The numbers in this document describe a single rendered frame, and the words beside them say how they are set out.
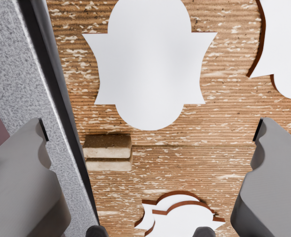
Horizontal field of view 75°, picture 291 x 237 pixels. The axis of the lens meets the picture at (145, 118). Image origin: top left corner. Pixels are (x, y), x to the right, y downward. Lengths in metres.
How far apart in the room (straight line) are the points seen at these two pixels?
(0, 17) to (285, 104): 0.33
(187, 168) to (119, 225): 0.19
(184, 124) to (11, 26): 0.22
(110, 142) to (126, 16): 0.14
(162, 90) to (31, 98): 0.17
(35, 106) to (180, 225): 0.29
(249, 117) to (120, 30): 0.18
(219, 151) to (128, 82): 0.16
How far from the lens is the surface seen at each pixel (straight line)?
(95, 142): 0.25
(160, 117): 0.22
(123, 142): 0.24
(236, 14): 0.22
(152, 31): 0.19
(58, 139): 0.31
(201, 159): 0.29
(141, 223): 0.39
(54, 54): 0.25
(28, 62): 0.27
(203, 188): 0.33
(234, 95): 0.24
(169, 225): 0.38
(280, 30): 0.23
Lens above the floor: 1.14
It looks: 58 degrees down
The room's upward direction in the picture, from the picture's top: 178 degrees counter-clockwise
